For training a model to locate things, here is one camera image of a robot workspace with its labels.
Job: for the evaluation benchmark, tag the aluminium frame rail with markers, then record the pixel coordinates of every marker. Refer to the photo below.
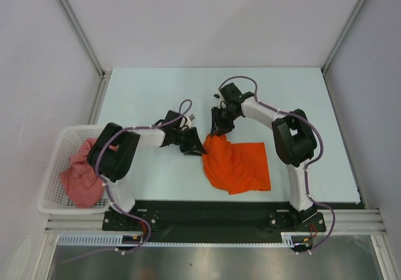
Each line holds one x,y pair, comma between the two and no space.
348,222

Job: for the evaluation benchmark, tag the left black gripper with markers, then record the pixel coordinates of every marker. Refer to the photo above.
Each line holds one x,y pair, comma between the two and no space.
194,146

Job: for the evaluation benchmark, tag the left aluminium frame post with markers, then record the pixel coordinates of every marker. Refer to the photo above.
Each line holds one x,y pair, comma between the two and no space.
82,38

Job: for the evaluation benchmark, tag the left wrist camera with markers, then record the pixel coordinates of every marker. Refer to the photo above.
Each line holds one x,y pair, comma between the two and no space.
186,121

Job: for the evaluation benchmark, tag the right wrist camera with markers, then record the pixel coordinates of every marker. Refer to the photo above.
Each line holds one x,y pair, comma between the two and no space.
217,95

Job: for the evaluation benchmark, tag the aluminium frame post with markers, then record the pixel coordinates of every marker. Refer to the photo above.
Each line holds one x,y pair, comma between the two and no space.
344,33
82,38

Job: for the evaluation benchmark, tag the white plastic basket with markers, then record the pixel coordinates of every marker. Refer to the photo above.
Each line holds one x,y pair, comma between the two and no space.
53,198

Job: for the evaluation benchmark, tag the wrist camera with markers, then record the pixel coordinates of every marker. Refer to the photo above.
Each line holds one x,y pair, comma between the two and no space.
217,95
186,121

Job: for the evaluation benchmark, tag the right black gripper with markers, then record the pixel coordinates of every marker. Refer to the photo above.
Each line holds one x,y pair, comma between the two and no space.
217,124

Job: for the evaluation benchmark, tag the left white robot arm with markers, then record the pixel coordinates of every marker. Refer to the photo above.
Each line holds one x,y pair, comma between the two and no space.
112,154

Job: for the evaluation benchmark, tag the orange t shirt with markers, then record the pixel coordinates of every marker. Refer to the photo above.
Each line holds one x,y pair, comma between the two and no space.
236,167

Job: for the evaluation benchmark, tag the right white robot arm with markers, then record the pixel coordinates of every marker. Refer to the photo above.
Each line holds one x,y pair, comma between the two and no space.
294,140

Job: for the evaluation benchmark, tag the pink t shirt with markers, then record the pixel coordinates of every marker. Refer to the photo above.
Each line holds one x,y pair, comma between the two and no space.
79,181

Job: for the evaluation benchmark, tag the right aluminium frame post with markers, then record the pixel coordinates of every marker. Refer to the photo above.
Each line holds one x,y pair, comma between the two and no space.
344,33

